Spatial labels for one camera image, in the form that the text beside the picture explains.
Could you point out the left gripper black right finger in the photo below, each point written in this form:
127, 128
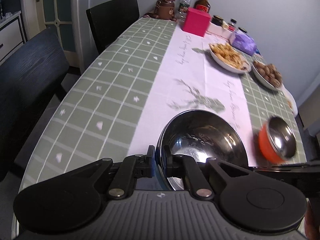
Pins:
186, 168

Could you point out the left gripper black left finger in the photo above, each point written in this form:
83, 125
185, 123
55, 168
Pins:
124, 175

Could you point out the blue steel-lined bowl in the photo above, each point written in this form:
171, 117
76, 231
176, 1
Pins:
200, 134

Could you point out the orange steel-lined bowl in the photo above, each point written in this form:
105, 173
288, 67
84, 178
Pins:
276, 140

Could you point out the green and white tablecloth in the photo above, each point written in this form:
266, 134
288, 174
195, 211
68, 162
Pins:
125, 98

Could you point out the white dish of fries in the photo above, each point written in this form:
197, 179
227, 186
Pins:
229, 59

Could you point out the white dish of walnuts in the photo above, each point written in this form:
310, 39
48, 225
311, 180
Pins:
267, 75

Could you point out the white plate at table edge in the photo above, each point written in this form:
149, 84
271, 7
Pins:
290, 99

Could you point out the black wooden chair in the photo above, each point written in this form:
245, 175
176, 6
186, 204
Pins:
109, 20
29, 80

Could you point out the purple plastic bag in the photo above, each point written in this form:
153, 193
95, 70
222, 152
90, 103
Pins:
243, 42

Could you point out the pink square box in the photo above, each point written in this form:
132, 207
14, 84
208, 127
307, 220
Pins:
196, 22

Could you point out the small dark jar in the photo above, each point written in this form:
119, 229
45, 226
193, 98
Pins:
217, 20

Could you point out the brown figurine jar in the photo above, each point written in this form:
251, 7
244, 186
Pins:
164, 10

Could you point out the clear plastic water bottle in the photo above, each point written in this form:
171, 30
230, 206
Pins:
183, 9

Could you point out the dark liquor bottle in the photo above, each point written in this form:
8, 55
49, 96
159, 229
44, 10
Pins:
202, 5

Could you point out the white cabinet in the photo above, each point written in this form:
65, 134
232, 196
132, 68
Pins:
12, 36

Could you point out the white paneled glass door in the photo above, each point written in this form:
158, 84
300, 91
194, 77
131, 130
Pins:
56, 15

